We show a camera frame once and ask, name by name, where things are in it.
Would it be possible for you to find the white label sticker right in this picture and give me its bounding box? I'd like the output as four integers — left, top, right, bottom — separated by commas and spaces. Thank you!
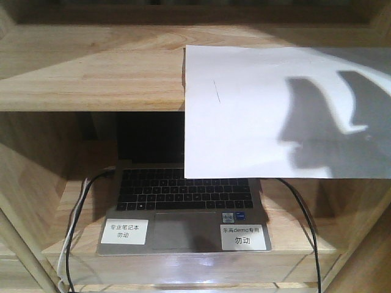
220, 225, 267, 251

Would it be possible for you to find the black cable right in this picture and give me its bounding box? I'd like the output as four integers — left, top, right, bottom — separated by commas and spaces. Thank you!
276, 178, 323, 293

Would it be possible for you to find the black cable left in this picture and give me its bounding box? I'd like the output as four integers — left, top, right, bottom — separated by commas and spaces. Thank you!
64, 170, 114, 293

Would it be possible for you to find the white cable left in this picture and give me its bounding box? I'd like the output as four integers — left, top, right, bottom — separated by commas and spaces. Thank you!
56, 179, 89, 292

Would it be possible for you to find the black cable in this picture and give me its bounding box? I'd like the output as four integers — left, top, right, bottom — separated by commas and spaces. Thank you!
276, 178, 323, 293
64, 170, 114, 293

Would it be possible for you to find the white label sticker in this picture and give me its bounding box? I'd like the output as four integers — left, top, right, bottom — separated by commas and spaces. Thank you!
100, 219, 148, 245
220, 225, 267, 251

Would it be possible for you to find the silver laptop black keyboard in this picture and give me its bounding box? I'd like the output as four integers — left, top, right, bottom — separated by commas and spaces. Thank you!
98, 112, 271, 256

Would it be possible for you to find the white paper sheet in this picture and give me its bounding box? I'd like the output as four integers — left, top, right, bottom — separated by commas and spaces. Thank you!
185, 46, 390, 179

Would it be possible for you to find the white label sticker left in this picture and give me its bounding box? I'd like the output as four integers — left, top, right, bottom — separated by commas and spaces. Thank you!
100, 219, 148, 245

